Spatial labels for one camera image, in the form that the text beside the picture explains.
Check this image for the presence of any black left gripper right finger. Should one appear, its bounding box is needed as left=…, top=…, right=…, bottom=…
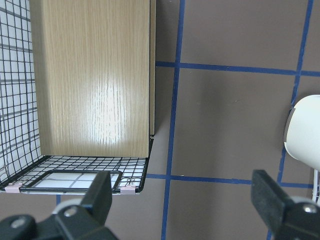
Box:
left=251, top=169, right=320, bottom=240

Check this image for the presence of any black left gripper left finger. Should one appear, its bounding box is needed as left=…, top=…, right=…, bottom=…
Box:
left=54, top=171, right=113, bottom=240

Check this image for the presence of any white toaster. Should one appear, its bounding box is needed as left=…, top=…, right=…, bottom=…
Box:
left=283, top=94, right=320, bottom=170

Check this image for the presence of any pink binder clip right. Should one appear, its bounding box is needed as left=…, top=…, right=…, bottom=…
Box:
left=119, top=178, right=136, bottom=195

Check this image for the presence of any pink binder clip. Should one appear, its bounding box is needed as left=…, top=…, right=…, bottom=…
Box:
left=119, top=178, right=136, bottom=195
left=4, top=182, right=23, bottom=194

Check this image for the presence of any pink binder clip left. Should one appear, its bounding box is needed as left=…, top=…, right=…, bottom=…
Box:
left=4, top=182, right=23, bottom=194

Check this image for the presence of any wire basket with wooden shelf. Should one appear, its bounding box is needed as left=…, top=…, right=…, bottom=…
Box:
left=0, top=0, right=156, bottom=195

